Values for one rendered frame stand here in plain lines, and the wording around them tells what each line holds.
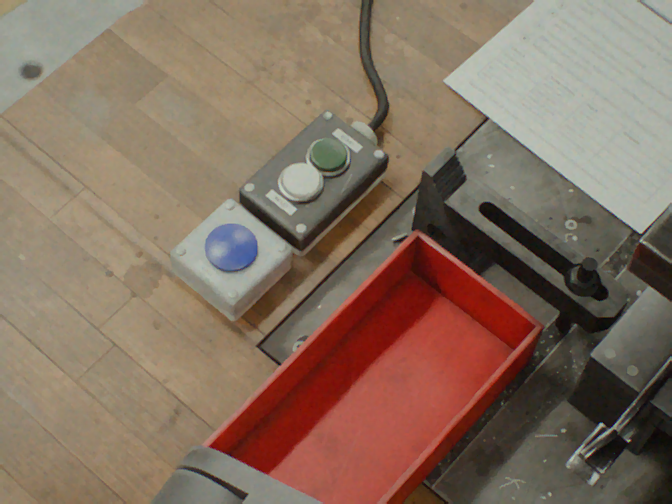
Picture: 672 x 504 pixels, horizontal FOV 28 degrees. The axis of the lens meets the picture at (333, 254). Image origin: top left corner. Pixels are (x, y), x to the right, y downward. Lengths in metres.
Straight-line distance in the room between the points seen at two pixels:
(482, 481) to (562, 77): 0.37
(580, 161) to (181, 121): 0.33
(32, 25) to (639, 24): 1.35
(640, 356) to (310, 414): 0.24
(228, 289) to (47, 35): 1.38
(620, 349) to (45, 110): 0.50
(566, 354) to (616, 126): 0.22
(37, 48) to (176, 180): 1.25
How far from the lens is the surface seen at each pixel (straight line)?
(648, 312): 0.97
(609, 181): 1.12
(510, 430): 1.01
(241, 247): 1.01
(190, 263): 1.02
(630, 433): 0.93
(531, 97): 1.15
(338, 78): 1.15
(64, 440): 1.00
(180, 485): 0.55
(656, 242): 0.82
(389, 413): 1.00
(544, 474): 1.00
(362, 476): 0.98
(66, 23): 2.35
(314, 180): 1.04
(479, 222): 0.99
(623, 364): 0.95
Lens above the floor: 1.82
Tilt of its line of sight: 61 degrees down
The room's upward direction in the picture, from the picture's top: 6 degrees clockwise
